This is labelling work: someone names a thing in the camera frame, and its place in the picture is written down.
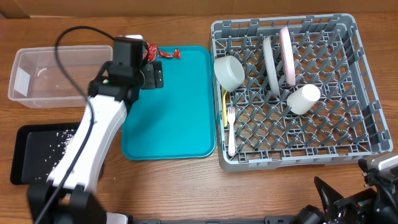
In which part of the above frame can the spilled white rice pile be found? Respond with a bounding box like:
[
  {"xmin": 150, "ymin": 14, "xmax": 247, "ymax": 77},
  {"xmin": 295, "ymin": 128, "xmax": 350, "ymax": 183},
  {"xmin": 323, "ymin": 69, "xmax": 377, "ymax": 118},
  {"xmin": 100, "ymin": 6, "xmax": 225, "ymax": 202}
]
[{"xmin": 32, "ymin": 129, "xmax": 76, "ymax": 181}]

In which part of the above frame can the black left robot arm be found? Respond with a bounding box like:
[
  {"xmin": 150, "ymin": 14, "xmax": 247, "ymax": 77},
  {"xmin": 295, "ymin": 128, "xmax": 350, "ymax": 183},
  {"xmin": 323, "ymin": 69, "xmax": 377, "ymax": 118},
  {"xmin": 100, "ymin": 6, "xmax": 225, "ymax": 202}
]
[{"xmin": 27, "ymin": 61, "xmax": 164, "ymax": 223}]

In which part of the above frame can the clear plastic bin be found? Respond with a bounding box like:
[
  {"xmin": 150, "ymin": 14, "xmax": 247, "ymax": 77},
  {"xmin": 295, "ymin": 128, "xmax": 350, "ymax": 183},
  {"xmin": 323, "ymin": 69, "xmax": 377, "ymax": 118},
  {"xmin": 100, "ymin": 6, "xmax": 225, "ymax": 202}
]
[{"xmin": 8, "ymin": 45, "xmax": 113, "ymax": 109}]

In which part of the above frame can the white plastic cup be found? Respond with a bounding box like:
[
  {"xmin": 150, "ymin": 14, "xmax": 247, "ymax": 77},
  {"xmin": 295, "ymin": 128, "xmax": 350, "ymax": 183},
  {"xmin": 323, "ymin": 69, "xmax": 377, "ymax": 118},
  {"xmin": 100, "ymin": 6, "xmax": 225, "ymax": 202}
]
[{"xmin": 287, "ymin": 84, "xmax": 321, "ymax": 115}]

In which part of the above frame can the black tray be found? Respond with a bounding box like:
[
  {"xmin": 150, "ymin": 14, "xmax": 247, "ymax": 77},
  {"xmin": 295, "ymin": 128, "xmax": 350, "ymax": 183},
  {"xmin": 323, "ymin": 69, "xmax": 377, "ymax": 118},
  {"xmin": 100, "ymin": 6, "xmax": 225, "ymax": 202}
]
[{"xmin": 10, "ymin": 123, "xmax": 79, "ymax": 185}]

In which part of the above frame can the yellow plastic spoon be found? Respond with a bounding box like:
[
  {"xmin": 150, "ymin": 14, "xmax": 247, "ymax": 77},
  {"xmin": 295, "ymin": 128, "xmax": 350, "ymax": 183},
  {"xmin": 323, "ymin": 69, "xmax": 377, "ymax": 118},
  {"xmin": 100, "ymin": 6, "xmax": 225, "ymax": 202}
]
[{"xmin": 221, "ymin": 87, "xmax": 228, "ymax": 127}]

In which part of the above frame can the grey dishwasher rack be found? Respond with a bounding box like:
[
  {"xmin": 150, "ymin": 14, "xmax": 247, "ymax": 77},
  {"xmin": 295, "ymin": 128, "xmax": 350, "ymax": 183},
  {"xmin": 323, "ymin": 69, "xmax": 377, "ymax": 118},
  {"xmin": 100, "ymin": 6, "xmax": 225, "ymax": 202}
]
[{"xmin": 210, "ymin": 14, "xmax": 393, "ymax": 172}]

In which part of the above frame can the white round plate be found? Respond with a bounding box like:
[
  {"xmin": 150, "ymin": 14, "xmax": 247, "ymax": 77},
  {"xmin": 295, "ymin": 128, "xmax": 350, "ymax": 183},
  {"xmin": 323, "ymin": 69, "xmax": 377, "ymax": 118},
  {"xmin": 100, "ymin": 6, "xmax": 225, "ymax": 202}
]
[{"xmin": 262, "ymin": 37, "xmax": 280, "ymax": 96}]

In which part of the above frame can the teal plastic tray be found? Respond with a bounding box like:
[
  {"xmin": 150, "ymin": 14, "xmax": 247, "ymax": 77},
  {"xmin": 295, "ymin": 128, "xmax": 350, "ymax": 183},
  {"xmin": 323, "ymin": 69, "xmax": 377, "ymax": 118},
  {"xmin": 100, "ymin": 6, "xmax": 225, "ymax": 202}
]
[{"xmin": 121, "ymin": 45, "xmax": 216, "ymax": 161}]

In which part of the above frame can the small red sauce packet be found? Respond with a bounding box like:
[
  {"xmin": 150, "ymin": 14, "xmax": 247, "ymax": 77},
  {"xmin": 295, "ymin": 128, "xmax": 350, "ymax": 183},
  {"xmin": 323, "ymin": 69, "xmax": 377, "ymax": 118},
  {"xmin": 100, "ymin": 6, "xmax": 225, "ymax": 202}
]
[{"xmin": 159, "ymin": 48, "xmax": 181, "ymax": 59}]

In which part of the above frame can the red snack wrapper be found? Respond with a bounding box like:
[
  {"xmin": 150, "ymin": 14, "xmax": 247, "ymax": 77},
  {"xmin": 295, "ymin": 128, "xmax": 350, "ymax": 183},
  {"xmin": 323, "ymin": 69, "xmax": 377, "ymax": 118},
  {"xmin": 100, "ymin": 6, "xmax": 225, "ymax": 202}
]
[{"xmin": 143, "ymin": 42, "xmax": 158, "ymax": 63}]

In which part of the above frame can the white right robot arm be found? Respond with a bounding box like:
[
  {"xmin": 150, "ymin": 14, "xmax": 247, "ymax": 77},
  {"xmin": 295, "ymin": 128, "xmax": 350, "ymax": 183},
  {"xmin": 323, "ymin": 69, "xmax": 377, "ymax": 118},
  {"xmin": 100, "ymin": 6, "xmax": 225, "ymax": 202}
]
[{"xmin": 290, "ymin": 152, "xmax": 397, "ymax": 224}]

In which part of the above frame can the grey bowl of rice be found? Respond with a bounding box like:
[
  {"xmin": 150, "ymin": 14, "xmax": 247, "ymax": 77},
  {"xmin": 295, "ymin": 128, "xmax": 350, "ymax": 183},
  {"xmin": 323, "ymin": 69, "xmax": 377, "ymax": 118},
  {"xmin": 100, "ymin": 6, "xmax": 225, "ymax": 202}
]
[{"xmin": 214, "ymin": 55, "xmax": 245, "ymax": 92}]

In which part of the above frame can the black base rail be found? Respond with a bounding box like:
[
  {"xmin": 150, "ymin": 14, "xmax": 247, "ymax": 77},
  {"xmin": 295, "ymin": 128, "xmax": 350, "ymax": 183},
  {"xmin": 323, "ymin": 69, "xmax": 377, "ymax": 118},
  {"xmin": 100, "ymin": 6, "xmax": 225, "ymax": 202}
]
[{"xmin": 105, "ymin": 212, "xmax": 299, "ymax": 224}]

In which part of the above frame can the pink round plate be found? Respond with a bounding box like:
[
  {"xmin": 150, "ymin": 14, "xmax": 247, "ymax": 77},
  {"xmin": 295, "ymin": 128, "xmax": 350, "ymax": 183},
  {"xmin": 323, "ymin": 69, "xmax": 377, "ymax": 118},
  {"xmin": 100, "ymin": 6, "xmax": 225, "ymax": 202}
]
[{"xmin": 279, "ymin": 27, "xmax": 295, "ymax": 85}]

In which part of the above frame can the white plastic fork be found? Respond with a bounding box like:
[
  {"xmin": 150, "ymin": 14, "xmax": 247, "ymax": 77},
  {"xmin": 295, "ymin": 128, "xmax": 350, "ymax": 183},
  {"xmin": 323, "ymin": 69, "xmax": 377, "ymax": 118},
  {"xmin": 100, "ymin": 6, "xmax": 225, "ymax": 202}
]
[{"xmin": 227, "ymin": 106, "xmax": 236, "ymax": 157}]

